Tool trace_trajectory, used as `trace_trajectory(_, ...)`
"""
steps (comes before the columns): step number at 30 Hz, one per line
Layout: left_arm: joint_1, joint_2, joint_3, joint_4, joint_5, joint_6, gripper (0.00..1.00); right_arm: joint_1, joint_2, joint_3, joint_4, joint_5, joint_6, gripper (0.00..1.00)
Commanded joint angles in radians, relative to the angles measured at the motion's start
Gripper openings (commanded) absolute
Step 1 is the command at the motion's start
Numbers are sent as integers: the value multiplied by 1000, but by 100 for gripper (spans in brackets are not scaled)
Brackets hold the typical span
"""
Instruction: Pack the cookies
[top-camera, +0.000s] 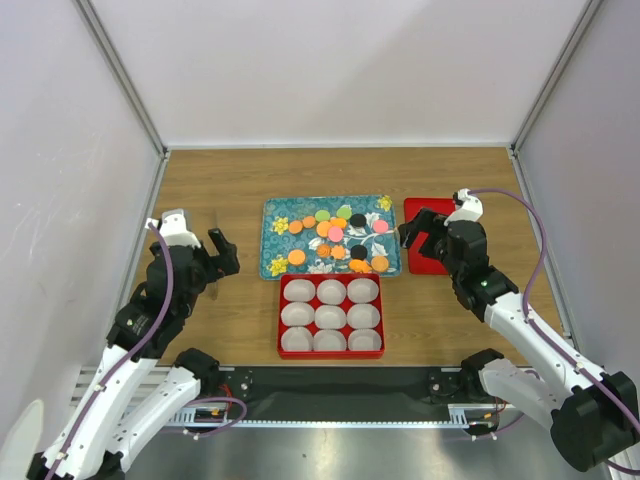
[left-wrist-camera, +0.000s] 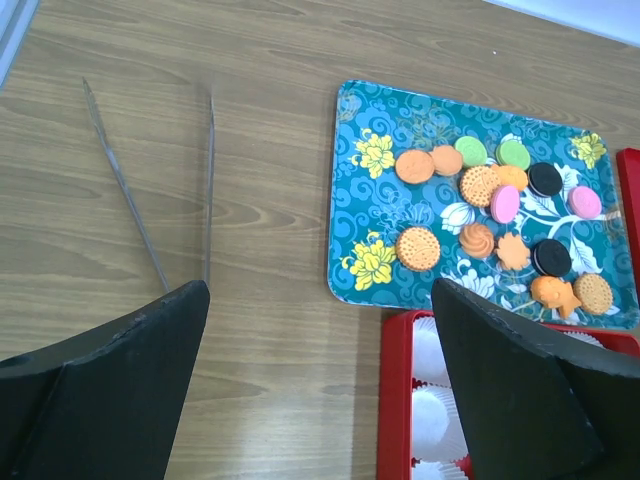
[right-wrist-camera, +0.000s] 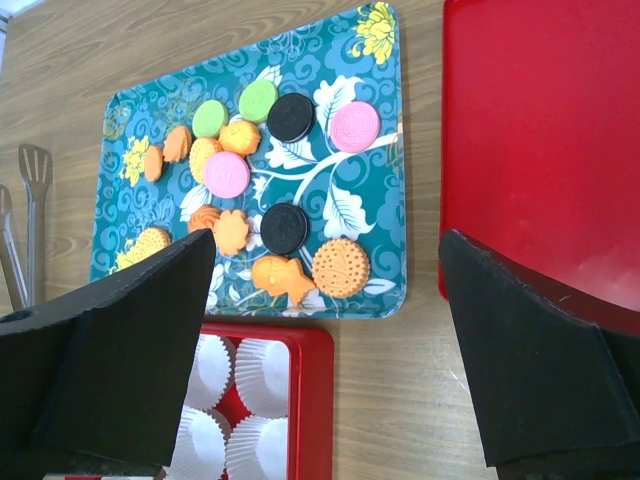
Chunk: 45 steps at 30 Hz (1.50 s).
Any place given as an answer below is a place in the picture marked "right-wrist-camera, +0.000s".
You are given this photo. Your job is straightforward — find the orange plain oval cookie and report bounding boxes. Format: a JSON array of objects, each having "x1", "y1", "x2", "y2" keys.
[{"x1": 144, "y1": 145, "x2": 164, "y2": 182}]

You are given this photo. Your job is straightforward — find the orange round embossed cookie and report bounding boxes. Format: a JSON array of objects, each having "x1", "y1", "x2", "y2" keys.
[{"x1": 219, "y1": 120, "x2": 261, "y2": 156}]

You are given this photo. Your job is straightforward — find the black sandwich cookie lower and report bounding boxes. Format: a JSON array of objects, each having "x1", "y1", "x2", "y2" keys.
[{"x1": 260, "y1": 203, "x2": 309, "y2": 255}]

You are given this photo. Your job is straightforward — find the white paper cup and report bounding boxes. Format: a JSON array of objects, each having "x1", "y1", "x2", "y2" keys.
[
  {"x1": 226, "y1": 416, "x2": 288, "y2": 480},
  {"x1": 184, "y1": 334, "x2": 236, "y2": 410},
  {"x1": 234, "y1": 338, "x2": 290, "y2": 418},
  {"x1": 166, "y1": 406, "x2": 231, "y2": 479}
]

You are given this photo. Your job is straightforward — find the green cookie right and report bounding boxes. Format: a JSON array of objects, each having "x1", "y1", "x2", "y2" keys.
[{"x1": 239, "y1": 79, "x2": 279, "y2": 124}]

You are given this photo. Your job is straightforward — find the orange swirl cookie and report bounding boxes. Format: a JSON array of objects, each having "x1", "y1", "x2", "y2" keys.
[
  {"x1": 163, "y1": 125, "x2": 192, "y2": 163},
  {"x1": 187, "y1": 205, "x2": 221, "y2": 233}
]

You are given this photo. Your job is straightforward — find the black sandwich cookie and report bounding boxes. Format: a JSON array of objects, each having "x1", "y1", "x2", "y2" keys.
[
  {"x1": 266, "y1": 93, "x2": 315, "y2": 143},
  {"x1": 260, "y1": 203, "x2": 309, "y2": 255}
]

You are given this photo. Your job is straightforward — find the teal floral tray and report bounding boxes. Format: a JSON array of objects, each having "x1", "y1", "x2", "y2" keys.
[{"x1": 89, "y1": 2, "x2": 408, "y2": 318}]

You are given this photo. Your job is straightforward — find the green cookie left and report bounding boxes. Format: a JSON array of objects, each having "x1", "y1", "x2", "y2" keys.
[{"x1": 192, "y1": 100, "x2": 229, "y2": 138}]

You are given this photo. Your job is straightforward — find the metal tongs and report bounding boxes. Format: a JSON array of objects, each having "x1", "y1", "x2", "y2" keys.
[{"x1": 1, "y1": 143, "x2": 53, "y2": 310}]

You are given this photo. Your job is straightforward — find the black sandwich cookie upper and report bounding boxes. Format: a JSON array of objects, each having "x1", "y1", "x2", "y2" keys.
[{"x1": 266, "y1": 93, "x2": 315, "y2": 143}]

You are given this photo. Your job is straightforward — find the pink sandwich cookie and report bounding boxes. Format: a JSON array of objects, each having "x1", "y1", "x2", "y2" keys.
[
  {"x1": 330, "y1": 101, "x2": 380, "y2": 153},
  {"x1": 203, "y1": 152, "x2": 251, "y2": 199}
]

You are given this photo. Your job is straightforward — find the red cookie box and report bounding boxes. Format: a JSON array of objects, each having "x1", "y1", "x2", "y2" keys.
[{"x1": 64, "y1": 321, "x2": 335, "y2": 480}]

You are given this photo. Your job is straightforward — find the red box lid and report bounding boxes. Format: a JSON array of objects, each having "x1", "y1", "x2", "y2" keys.
[{"x1": 440, "y1": 1, "x2": 639, "y2": 310}]

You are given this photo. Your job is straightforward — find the orange fish cookie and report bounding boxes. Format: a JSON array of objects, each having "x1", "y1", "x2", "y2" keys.
[{"x1": 251, "y1": 255, "x2": 316, "y2": 306}]

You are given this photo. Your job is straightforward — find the orange flower cookie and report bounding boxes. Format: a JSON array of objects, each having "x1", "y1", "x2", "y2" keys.
[{"x1": 213, "y1": 209, "x2": 249, "y2": 256}]

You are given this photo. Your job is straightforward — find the green cookie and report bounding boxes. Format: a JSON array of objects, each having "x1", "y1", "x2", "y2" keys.
[
  {"x1": 192, "y1": 100, "x2": 229, "y2": 138},
  {"x1": 239, "y1": 79, "x2": 279, "y2": 124}
]

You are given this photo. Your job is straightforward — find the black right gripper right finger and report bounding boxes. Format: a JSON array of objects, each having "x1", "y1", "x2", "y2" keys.
[{"x1": 438, "y1": 230, "x2": 639, "y2": 468}]

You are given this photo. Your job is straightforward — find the large orange dotted cookie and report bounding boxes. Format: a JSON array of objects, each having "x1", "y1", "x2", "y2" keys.
[{"x1": 312, "y1": 238, "x2": 370, "y2": 298}]

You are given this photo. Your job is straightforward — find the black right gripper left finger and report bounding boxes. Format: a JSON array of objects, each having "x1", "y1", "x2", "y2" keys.
[{"x1": 1, "y1": 230, "x2": 215, "y2": 471}]

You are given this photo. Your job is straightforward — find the orange dotted sandwich cookie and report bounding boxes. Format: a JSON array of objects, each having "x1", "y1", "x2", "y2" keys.
[{"x1": 129, "y1": 227, "x2": 171, "y2": 263}]

